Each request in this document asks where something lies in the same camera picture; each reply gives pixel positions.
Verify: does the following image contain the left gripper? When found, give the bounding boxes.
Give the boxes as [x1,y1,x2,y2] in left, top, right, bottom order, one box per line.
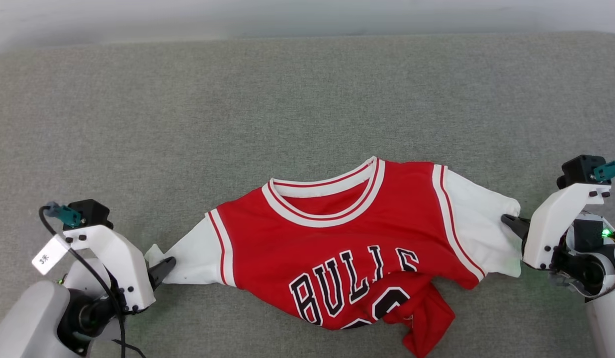
[57,256,177,356]

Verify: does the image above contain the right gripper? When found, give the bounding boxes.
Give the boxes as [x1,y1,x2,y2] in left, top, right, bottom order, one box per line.
[501,211,615,303]

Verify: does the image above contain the red Bulls basketball jersey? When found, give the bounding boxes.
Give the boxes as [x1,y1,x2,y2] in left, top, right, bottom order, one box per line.
[144,156,522,358]

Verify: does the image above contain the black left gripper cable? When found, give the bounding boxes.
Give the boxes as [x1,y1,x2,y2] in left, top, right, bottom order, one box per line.
[38,204,147,358]

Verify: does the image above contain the teal right camera connector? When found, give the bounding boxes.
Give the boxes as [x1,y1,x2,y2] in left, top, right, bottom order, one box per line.
[593,159,615,182]

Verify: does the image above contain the teal camera connector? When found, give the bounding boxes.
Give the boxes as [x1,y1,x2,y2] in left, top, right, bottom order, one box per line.
[593,159,615,182]
[43,201,84,229]

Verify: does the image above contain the white cable label tag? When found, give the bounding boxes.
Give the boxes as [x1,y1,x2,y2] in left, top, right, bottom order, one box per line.
[31,233,72,276]

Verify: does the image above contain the teal left camera connector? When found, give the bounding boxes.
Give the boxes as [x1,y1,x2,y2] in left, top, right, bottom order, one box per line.
[43,201,84,229]

